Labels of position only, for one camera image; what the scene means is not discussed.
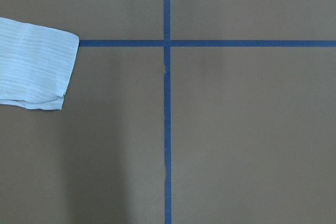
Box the light blue striped shirt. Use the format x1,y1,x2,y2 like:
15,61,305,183
1,18,79,110

